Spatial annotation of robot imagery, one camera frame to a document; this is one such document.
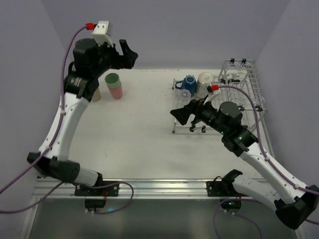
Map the dark blue ceramic mug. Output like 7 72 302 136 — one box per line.
174 75 197 97

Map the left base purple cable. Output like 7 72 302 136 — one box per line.
86 181 135 215

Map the beige plastic cup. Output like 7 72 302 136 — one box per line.
92 88 101 102

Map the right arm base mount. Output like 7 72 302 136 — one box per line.
206 169 247 213

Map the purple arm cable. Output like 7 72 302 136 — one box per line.
0 22 95 215
210 84 319 225

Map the pink plastic cup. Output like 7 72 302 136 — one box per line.
108 86 123 100

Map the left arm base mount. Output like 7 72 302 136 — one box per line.
74 180 120 213

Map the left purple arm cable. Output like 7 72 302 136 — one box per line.
0 22 95 215

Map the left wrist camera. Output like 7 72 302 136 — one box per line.
91 21 113 47

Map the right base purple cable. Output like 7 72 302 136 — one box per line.
213 199 265 239

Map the green plastic cup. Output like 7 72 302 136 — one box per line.
105 73 121 89

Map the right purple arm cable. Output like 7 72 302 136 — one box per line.
210 84 319 225

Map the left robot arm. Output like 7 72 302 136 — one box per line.
27 38 138 187

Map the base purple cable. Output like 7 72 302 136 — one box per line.
213 199 265 239
86 181 135 215

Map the metal wire dish rack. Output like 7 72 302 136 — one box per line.
172 58 266 132

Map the aluminium mounting rail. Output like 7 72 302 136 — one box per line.
32 178 250 200

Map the white patterned mug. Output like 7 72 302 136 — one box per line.
196 72 215 98

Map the clear drinking glass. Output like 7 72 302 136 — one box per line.
177 89 191 106

